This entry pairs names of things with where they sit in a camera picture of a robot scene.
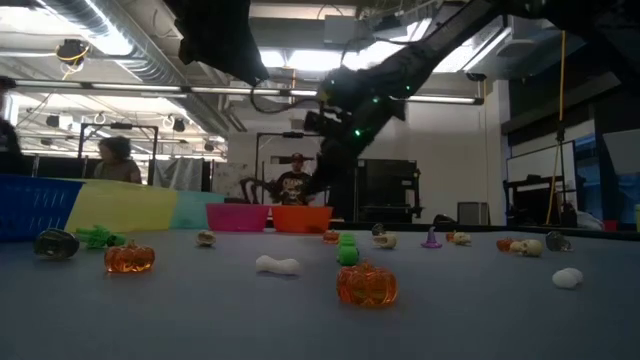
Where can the green plastic skeleton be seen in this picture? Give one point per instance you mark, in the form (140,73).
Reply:
(99,236)
(347,249)

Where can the black dome object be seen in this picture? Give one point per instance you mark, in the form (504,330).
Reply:
(444,220)

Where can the orange translucent pumpkin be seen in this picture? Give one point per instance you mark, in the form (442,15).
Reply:
(504,244)
(367,285)
(129,257)
(330,236)
(449,236)

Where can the black equipment cabinet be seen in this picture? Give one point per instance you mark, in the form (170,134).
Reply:
(390,185)

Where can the teal plastic basket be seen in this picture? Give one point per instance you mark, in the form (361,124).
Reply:
(196,210)

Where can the grey translucent skull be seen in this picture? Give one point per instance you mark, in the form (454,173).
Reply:
(56,244)
(378,228)
(557,241)

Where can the white plastic bone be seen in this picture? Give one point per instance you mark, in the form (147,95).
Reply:
(278,265)

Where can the black metal table frame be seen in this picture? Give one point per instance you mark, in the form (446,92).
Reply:
(480,227)

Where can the blue plastic basket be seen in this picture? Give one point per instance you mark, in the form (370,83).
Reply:
(32,205)

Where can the grey cloth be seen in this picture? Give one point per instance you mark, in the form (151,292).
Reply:
(180,175)

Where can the cream plastic skull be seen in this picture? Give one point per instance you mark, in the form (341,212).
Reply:
(206,238)
(385,241)
(461,238)
(529,247)

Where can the grey box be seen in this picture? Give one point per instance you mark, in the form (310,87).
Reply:
(473,213)

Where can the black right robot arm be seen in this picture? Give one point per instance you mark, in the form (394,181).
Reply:
(450,40)

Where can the black rig frame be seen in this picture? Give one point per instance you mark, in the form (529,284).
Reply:
(292,134)
(117,126)

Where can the purple witch hat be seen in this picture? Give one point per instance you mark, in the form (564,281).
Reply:
(431,239)

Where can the silver ventilation duct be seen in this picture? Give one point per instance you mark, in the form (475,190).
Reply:
(125,45)

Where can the orange plastic bowl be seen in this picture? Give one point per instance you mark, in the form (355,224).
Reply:
(301,220)

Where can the white egg toy right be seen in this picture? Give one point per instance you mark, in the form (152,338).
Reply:
(567,278)

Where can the yellow-green plastic basket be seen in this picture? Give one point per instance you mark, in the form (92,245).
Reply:
(122,205)

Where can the pink plastic bowl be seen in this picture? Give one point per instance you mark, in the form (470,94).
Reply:
(237,217)

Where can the black background robot arm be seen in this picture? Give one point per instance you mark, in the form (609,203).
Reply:
(248,185)

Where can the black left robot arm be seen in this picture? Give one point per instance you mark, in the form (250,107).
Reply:
(215,35)

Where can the person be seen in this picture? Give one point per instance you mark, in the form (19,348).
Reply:
(292,187)
(7,140)
(117,167)

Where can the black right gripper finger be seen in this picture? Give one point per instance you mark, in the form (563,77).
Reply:
(327,167)

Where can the blue-grey table mat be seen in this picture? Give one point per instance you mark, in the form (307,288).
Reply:
(200,320)

